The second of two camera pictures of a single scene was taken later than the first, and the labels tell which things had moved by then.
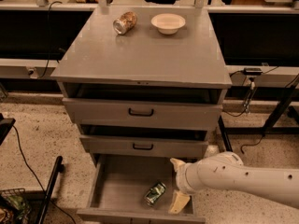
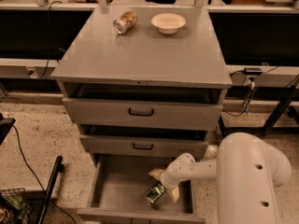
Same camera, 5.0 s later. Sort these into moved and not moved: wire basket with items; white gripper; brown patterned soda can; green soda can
Moved: white gripper
Not moved: brown patterned soda can; green soda can; wire basket with items
